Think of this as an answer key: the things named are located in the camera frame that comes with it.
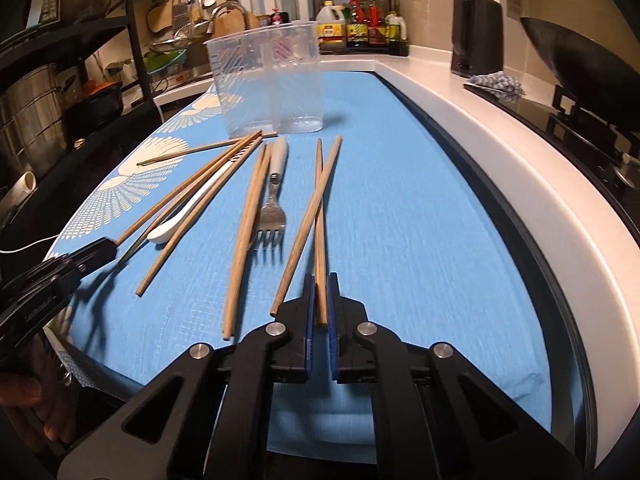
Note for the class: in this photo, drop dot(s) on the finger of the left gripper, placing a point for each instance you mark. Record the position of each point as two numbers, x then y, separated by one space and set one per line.
91 257

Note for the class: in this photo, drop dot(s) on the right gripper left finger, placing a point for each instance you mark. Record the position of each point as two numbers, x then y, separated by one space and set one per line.
292 361

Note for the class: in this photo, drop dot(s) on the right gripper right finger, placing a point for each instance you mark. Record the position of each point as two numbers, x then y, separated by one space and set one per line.
349 361

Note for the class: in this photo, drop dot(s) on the white ceramic spoon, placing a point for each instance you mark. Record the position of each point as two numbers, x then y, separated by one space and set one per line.
162 233

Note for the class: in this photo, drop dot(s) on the wooden chopstick pair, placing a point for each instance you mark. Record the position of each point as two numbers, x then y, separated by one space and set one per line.
251 229
245 239

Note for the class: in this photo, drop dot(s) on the fork with beige handle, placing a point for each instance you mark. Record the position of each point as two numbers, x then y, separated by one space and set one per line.
272 218

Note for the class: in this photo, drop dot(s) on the wooden chopstick crossing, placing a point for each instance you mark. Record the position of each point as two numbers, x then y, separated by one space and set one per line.
305 227

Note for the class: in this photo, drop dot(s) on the wooden chopstick long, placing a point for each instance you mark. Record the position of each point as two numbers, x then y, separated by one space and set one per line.
199 176

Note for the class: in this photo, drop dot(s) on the clear plastic utensil container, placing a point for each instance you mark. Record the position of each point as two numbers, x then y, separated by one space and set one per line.
268 79

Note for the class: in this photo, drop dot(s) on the chrome kitchen faucet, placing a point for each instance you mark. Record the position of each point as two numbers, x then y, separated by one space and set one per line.
226 5

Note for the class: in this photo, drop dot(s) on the left hand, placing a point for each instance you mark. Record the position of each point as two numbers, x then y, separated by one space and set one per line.
39 406

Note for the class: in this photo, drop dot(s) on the steel stock pot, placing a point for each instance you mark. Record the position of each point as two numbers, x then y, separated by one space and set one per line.
32 133

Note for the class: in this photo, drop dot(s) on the black metal shelf rack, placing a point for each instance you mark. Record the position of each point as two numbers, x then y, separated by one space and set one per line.
99 133

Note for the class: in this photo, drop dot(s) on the green plastic basin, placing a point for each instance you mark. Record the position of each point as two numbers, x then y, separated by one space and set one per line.
154 62

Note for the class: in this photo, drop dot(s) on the steel colander bowl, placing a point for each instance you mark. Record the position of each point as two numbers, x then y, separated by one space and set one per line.
178 43

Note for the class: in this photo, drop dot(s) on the hanging metal grater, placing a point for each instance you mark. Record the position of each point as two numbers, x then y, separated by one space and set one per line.
179 14

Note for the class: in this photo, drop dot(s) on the wooden cutting board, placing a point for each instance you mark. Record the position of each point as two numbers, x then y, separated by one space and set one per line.
232 21

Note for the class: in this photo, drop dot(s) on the dark soy sauce bottle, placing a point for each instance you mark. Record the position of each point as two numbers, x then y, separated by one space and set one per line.
377 28

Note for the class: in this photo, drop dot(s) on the red sauce bottle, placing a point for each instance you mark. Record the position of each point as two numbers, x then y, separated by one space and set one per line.
357 35

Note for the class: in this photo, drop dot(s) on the large oil jug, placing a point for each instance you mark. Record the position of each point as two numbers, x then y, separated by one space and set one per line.
331 27

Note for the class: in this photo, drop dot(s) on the blue checked dish cloth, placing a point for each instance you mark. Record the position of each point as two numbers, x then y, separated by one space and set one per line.
499 83

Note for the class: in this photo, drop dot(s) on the black spice rack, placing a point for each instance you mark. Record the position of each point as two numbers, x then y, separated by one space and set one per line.
386 6

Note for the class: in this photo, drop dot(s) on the yellow oil bottle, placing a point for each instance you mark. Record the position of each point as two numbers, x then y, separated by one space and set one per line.
396 28

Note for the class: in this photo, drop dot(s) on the black gas stove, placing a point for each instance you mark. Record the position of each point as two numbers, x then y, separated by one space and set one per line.
587 143

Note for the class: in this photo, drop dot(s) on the black electric kettle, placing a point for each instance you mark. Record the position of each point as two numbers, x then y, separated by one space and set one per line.
477 38

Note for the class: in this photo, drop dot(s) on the black wok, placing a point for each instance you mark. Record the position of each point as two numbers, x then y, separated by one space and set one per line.
599 80

